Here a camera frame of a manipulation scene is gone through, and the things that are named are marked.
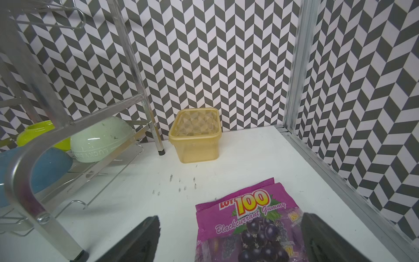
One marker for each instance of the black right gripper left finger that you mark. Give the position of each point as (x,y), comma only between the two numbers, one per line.
(139,245)

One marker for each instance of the pale green bowl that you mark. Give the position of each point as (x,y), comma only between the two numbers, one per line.
(99,140)

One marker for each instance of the yellow plastic container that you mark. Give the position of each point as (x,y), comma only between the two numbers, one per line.
(195,134)

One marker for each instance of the blue bowl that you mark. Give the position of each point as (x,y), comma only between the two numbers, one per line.
(51,166)

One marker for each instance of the lime green bowl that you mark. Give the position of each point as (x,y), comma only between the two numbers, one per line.
(37,129)

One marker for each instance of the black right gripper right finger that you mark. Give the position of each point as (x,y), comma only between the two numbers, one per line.
(324,244)

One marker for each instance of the purple blackcurrant gummy bag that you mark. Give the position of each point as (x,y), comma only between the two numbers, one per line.
(260,223)

